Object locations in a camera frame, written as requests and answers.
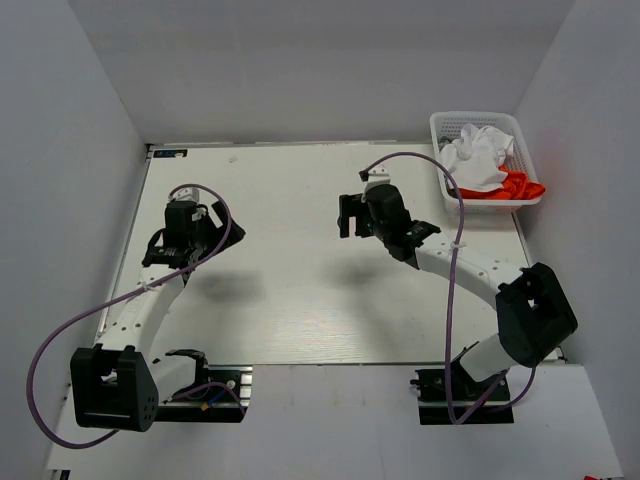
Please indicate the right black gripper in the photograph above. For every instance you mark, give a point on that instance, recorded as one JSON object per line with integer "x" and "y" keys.
{"x": 345, "y": 202}

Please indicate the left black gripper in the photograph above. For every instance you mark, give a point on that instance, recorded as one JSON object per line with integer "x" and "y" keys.
{"x": 203, "y": 220}

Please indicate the white t shirt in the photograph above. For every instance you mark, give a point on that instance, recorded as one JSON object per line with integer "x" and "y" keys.
{"x": 475, "y": 158}

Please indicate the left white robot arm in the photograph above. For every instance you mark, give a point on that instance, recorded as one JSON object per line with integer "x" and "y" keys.
{"x": 119, "y": 384}

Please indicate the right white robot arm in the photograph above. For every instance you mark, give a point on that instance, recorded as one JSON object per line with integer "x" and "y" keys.
{"x": 533, "y": 313}

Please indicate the blue label sticker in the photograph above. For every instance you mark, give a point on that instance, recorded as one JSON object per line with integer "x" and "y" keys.
{"x": 170, "y": 153}

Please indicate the grey t shirt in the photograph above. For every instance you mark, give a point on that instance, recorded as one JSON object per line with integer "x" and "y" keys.
{"x": 443, "y": 141}

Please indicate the white plastic basket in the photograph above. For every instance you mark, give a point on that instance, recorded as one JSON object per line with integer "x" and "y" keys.
{"x": 449, "y": 124}

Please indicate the orange t shirt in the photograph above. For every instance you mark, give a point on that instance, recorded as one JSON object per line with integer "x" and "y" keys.
{"x": 516, "y": 186}

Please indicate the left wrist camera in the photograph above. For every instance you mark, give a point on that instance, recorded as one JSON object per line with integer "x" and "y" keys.
{"x": 192, "y": 196}

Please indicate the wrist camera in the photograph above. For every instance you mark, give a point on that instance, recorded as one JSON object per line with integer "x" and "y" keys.
{"x": 374, "y": 177}
{"x": 192, "y": 196}

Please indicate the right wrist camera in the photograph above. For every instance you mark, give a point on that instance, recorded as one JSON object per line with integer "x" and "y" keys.
{"x": 374, "y": 177}

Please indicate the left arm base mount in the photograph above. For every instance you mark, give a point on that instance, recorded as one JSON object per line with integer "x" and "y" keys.
{"x": 224, "y": 400}

